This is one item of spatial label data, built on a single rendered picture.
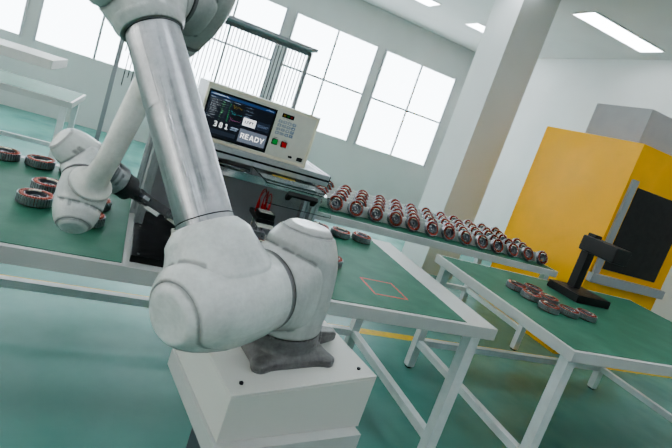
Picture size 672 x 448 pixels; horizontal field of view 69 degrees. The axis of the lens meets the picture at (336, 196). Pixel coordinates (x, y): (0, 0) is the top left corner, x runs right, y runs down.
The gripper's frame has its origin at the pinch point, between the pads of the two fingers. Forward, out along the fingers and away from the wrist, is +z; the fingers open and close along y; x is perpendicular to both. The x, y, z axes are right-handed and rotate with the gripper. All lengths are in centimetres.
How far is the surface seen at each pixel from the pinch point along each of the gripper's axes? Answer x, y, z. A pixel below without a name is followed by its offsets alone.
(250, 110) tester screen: 49, -8, 7
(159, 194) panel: 8.0, -32.8, 14.0
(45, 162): -4, -83, -5
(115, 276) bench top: -22.8, 5.8, -6.7
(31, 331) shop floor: -68, -89, 40
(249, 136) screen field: 41.8, -7.4, 13.1
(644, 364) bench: 60, 122, 168
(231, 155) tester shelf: 31.8, -8.2, 12.1
